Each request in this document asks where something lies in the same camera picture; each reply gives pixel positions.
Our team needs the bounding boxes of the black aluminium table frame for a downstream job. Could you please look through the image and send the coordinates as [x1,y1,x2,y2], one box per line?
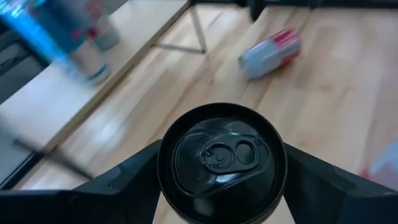
[0,0,398,191]

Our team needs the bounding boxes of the wooden shelf black metal legs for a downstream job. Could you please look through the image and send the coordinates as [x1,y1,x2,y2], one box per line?
[0,0,208,188]

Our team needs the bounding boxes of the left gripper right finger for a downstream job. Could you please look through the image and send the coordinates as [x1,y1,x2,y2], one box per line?
[282,142,398,224]

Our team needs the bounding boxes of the blue Red Bull can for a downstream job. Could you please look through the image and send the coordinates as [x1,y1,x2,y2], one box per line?
[0,5,68,65]
[29,0,112,85]

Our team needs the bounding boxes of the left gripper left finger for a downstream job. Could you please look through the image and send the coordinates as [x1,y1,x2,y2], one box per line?
[0,139,162,224]

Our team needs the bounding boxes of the white Celsius can black lid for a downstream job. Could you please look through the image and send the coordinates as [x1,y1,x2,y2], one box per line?
[156,101,289,224]

